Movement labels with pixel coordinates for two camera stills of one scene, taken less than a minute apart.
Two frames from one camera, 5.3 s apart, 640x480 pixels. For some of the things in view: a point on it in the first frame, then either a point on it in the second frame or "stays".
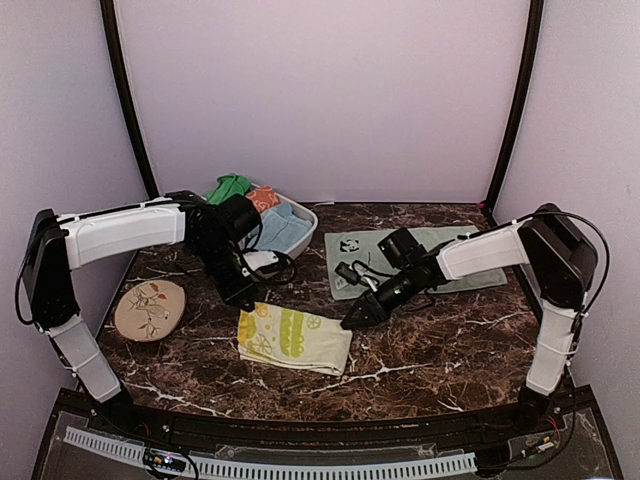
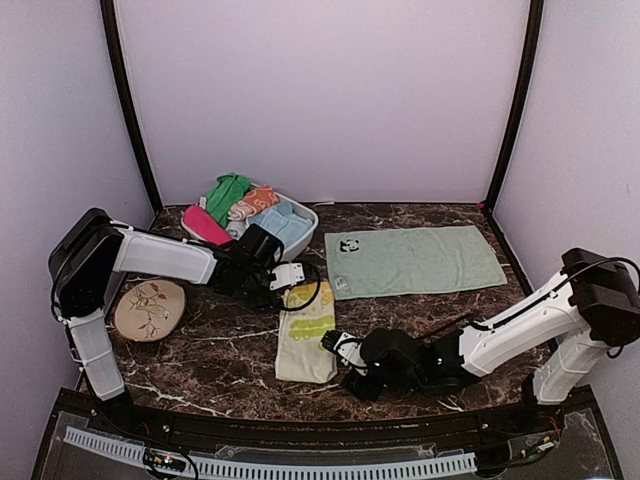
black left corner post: [120, 70] stays
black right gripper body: [409, 289] to [355, 385]
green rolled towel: [228, 185] stays
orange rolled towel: [263, 198] stays
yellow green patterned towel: [293, 338] to [300, 356]
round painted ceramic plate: [149, 310] stays
